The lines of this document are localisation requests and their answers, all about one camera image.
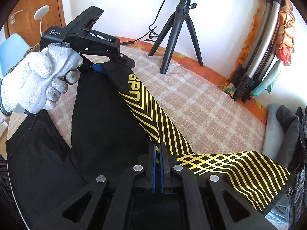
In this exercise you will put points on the black yellow striped sport pants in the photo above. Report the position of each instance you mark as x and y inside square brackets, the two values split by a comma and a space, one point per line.
[129, 167]

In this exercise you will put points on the white clip lamp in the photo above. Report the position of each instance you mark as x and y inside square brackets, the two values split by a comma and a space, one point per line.
[39, 14]

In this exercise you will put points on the orange floral cloth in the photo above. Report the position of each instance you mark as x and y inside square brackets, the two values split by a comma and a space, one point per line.
[284, 48]

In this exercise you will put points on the left hand white glove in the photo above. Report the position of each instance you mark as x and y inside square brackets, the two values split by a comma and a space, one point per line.
[38, 81]

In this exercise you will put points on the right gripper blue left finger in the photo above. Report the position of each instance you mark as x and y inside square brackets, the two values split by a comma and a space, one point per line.
[151, 168]

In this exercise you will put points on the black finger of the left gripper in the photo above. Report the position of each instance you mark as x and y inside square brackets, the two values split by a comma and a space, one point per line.
[119, 58]

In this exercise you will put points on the wooden door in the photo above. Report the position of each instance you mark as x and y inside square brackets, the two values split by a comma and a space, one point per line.
[31, 18]

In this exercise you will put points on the folded silver tripod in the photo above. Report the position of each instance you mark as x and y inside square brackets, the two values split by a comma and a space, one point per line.
[249, 74]

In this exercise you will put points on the silver door handle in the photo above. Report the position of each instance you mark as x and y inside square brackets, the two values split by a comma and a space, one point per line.
[13, 16]

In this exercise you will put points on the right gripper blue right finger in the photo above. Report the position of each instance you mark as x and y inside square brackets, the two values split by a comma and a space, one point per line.
[165, 170]

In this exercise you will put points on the light blue chair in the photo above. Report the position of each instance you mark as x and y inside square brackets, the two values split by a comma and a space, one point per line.
[12, 50]

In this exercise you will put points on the stack of folded grey clothes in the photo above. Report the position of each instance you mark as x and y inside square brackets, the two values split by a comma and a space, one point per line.
[285, 143]

